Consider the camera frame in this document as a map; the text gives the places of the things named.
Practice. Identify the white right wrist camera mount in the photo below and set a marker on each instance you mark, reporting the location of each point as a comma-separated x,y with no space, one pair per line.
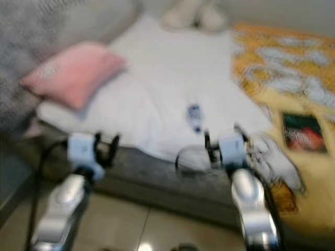
234,150

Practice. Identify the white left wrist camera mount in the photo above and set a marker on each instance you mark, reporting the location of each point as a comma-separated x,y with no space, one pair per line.
84,154

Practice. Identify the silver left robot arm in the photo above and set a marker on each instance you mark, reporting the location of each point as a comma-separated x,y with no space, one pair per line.
60,214

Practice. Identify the white quilted bed sheet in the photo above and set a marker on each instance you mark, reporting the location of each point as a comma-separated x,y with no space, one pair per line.
167,73

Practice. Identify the beige plush toy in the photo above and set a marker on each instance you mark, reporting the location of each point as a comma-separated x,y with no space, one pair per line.
191,15

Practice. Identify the grey quilted mattress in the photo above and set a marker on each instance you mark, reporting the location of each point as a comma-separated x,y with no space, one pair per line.
152,180

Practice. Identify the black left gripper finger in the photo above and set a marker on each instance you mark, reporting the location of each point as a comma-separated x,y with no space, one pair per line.
115,149
98,141

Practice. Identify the book with red green cover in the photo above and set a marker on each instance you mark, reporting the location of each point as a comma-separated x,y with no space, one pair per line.
304,133

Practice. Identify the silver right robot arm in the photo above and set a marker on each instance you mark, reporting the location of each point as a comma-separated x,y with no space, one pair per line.
256,209

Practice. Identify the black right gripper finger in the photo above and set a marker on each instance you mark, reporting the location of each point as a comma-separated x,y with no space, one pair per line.
236,129
209,146

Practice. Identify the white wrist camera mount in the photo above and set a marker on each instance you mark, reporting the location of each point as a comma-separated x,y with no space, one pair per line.
84,154
234,150

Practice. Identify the pink pillow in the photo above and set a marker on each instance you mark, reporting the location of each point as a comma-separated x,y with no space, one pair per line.
76,76

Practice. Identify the yellow cartoon print quilt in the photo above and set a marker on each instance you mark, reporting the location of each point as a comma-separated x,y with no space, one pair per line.
282,68

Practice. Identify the clear plastic water bottle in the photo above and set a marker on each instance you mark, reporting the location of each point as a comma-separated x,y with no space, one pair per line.
195,116

